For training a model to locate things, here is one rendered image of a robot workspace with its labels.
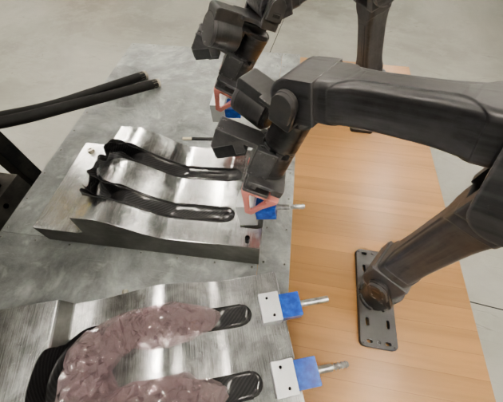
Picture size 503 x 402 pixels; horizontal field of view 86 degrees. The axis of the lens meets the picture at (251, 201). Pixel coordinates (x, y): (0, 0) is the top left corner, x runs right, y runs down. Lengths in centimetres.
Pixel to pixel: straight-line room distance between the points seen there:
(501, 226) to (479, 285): 152
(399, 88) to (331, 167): 51
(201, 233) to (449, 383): 54
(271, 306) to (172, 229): 25
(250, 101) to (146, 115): 60
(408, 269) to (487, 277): 143
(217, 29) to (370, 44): 40
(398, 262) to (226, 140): 32
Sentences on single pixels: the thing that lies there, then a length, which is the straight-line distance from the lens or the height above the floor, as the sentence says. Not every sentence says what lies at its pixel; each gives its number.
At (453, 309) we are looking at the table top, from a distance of 73.
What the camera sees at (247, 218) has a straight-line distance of 54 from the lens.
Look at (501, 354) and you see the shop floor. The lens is 178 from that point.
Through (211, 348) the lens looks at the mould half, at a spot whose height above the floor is 87.
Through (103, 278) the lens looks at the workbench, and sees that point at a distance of 70.
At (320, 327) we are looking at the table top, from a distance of 61.
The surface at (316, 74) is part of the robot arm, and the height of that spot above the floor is 121.
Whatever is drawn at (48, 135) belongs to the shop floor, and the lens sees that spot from 249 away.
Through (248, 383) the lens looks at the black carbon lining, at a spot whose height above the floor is 85.
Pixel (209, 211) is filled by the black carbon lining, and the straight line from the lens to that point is 60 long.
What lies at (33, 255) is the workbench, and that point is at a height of 80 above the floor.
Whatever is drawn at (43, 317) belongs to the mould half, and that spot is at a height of 91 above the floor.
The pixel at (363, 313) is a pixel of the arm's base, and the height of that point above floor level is 81.
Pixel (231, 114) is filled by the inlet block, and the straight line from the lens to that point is 73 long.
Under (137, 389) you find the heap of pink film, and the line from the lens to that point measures 50.
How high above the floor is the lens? 139
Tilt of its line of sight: 57 degrees down
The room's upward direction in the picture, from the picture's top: straight up
